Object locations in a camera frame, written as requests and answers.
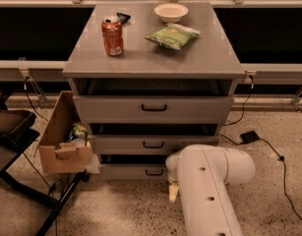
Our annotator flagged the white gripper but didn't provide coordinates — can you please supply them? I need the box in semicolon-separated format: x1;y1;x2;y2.
167;173;179;204

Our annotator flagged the black cable at left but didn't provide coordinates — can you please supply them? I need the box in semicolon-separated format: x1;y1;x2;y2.
22;76;50;123

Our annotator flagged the grey bottom drawer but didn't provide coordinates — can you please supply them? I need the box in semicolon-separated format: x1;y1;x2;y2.
99;154;166;180

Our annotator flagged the grey top drawer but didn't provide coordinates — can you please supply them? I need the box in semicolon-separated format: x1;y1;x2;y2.
73;95;233;124

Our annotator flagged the grey drawer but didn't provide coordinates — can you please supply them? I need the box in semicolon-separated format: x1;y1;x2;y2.
89;135;219;155
73;95;233;124
99;154;166;180

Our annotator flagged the dark blue snack wrapper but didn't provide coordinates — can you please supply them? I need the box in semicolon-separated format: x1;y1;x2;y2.
117;13;131;25

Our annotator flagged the brown cardboard box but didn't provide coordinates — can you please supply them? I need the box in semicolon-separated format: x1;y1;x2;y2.
38;91;92;173

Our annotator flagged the grey middle drawer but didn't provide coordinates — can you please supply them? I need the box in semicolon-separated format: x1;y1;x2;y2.
89;135;219;155

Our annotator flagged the orange soda can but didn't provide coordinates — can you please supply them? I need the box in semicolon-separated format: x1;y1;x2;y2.
101;17;124;56

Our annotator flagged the green snack bag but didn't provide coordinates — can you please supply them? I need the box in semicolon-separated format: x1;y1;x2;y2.
145;23;201;50

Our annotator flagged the white bowl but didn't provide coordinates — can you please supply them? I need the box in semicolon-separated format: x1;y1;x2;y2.
154;3;189;23

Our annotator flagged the metal railing frame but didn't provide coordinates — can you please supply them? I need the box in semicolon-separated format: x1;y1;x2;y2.
0;0;302;113

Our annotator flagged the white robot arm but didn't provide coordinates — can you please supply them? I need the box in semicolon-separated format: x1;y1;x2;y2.
165;145;256;236

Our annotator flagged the black power adapter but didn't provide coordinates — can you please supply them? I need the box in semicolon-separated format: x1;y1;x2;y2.
240;131;260;145

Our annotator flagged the grey drawer cabinet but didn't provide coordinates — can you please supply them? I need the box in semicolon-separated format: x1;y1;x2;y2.
61;1;246;175

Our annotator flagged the black adapter cable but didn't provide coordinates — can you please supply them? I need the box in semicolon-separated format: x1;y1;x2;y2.
218;133;302;225

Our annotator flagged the green packet in box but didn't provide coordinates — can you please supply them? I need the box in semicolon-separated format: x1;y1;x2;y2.
67;123;89;145

